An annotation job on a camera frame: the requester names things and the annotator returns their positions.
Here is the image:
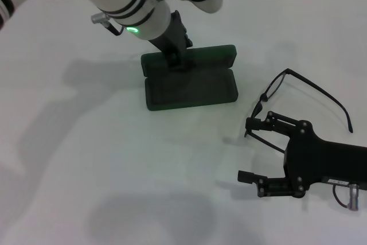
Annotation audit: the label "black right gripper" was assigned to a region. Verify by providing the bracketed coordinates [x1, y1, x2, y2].
[237, 110, 367, 199]

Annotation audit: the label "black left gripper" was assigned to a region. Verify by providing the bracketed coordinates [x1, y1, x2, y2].
[147, 10, 197, 72]

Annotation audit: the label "green glasses case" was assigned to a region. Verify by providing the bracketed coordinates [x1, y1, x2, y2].
[140, 44, 239, 111]

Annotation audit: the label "black glasses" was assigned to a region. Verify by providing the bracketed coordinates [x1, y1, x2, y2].
[244, 68, 354, 154]

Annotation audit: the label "left arm cable with plug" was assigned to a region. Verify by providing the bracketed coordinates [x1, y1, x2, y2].
[91, 12, 124, 36]

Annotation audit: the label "arm cable with plug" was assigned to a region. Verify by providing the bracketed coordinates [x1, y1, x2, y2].
[91, 12, 124, 36]
[331, 182, 361, 212]

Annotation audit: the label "right arm cable with plug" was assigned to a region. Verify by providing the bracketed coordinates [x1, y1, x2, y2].
[331, 182, 361, 212]

